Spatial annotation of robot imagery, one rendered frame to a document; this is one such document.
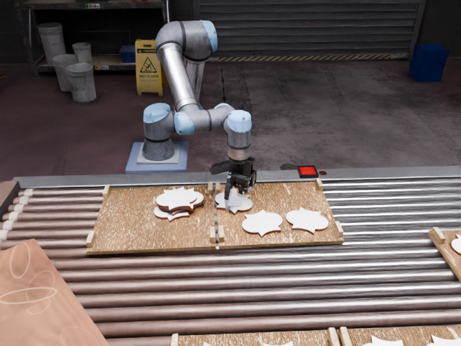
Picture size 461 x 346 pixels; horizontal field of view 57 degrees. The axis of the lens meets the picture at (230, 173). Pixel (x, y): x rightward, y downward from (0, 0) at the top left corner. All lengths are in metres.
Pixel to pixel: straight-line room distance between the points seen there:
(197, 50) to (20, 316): 1.07
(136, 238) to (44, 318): 0.43
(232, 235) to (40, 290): 0.60
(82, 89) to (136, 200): 3.51
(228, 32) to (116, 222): 4.79
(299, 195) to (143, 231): 0.59
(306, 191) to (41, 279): 0.96
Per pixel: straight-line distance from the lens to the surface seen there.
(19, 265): 1.29
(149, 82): 5.02
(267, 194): 1.60
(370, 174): 1.84
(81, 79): 4.98
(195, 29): 1.65
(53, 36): 5.96
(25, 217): 1.69
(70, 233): 1.55
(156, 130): 1.88
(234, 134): 1.35
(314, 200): 1.59
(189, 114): 1.39
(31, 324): 1.13
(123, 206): 1.58
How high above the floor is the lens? 1.85
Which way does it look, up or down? 32 degrees down
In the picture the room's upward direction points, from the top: straight up
